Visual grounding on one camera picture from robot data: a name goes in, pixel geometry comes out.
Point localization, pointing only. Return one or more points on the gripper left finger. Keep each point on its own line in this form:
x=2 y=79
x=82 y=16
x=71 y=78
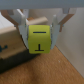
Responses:
x=20 y=25

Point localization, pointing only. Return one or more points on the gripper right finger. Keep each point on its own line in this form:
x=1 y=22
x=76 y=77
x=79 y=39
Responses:
x=57 y=26

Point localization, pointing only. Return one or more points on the yellow block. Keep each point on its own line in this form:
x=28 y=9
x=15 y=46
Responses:
x=40 y=39

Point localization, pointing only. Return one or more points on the wooden drawer box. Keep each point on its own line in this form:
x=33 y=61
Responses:
x=10 y=45

